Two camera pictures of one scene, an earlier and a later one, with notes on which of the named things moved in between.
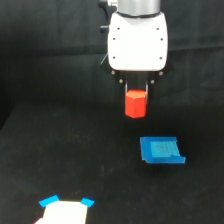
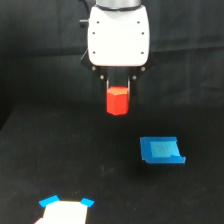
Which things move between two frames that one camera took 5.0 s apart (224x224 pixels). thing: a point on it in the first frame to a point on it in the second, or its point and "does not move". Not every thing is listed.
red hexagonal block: [135, 103] to [117, 100]
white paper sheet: [64, 212] does not move
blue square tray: [161, 150] does not move
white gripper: [137, 47] to [118, 38]
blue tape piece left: [47, 201] does not move
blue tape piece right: [88, 202] does not move
